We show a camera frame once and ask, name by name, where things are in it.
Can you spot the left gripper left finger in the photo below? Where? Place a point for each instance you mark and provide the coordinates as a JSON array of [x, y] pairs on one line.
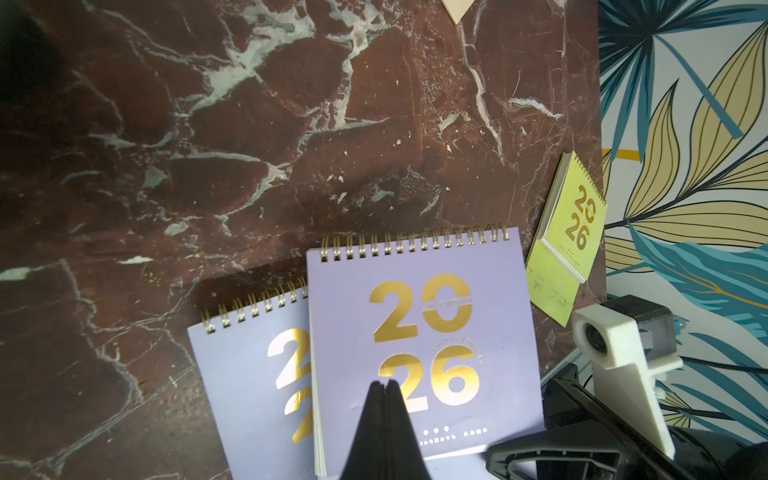
[[367, 456]]

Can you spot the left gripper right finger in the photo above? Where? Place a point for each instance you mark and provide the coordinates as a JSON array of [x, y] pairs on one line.
[[402, 459]]

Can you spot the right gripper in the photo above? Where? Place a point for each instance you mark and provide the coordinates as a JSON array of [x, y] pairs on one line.
[[583, 439]]

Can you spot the purple calendar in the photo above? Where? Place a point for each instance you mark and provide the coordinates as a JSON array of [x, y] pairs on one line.
[[447, 316], [254, 360]]

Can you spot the green calendar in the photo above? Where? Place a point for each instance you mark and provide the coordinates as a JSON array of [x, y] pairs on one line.
[[567, 239]]

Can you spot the pink calendar at back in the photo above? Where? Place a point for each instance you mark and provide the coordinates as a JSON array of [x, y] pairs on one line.
[[457, 9]]

